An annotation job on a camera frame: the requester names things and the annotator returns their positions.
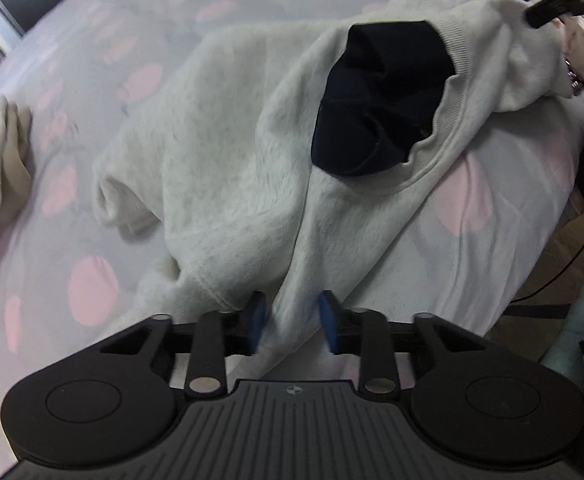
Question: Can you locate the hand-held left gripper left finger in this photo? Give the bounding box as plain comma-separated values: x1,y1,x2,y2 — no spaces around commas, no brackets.
90,290,269,401

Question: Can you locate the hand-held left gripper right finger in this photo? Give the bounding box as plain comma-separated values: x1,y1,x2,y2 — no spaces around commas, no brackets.
317,290,498,398

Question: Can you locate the white fleece sweater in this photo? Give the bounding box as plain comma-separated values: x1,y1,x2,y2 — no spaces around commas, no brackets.
94,0,575,396

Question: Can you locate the black garment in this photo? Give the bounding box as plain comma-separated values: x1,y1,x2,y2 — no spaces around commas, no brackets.
311,21,457,177

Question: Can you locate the teal cloth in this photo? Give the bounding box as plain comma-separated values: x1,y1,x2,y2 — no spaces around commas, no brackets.
541,207,584,396

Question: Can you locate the folded beige garment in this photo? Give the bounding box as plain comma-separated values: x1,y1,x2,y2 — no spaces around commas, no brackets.
0,100,35,196

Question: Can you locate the black cable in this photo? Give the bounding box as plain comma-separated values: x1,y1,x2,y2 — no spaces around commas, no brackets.
511,210,584,307

